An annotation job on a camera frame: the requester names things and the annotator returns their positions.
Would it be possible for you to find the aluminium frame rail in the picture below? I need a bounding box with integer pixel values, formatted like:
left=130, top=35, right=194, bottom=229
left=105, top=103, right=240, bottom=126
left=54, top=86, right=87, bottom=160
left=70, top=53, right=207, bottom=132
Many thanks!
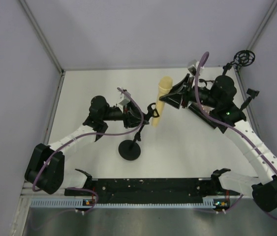
left=20, top=178, right=277, bottom=209

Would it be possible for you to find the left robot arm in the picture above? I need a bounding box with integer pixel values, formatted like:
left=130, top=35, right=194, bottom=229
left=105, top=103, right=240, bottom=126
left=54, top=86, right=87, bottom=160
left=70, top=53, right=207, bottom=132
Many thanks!
left=25, top=95, right=149, bottom=195

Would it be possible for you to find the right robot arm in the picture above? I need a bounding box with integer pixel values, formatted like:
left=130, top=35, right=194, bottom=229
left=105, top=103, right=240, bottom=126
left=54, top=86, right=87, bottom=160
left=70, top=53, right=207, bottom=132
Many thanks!
left=156, top=74, right=277, bottom=212

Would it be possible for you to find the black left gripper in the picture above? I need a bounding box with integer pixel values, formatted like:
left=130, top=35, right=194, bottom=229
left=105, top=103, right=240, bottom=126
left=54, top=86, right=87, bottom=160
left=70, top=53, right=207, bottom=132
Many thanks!
left=101, top=99, right=149, bottom=129

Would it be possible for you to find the black tripod shock-mount stand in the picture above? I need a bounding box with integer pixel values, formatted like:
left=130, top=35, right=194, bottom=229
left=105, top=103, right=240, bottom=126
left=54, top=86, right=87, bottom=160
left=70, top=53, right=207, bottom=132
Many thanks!
left=222, top=50, right=255, bottom=75

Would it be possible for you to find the grey microphone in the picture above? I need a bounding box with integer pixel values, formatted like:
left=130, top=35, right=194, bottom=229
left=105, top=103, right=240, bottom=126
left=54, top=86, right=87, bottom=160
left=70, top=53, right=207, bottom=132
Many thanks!
left=187, top=103, right=217, bottom=129

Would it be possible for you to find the cream yellow microphone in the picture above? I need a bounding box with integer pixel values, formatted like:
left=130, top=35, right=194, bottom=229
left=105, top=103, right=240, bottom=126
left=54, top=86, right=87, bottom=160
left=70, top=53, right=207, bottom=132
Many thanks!
left=151, top=76, right=173, bottom=128

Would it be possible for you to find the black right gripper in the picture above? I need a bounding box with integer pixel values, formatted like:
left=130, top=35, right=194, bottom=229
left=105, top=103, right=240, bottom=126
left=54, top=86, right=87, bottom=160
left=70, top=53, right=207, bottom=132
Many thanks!
left=160, top=74, right=219, bottom=109

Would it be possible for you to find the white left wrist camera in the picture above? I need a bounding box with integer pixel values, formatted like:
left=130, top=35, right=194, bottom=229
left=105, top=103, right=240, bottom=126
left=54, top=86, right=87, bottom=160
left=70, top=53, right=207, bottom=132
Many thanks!
left=117, top=88, right=131, bottom=107

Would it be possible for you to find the black round-base mic stand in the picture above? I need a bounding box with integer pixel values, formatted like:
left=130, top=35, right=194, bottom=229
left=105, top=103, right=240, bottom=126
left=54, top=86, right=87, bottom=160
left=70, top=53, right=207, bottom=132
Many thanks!
left=118, top=103, right=160, bottom=161

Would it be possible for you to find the glitter rhinestone microphone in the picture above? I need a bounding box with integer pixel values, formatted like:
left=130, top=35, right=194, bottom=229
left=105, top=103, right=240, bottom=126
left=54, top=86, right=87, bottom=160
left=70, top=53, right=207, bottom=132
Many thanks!
left=197, top=104, right=214, bottom=114

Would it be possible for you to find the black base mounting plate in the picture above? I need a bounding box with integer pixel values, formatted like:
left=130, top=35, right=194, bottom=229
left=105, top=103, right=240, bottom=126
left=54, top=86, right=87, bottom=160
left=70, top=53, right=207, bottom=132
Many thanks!
left=64, top=178, right=239, bottom=204

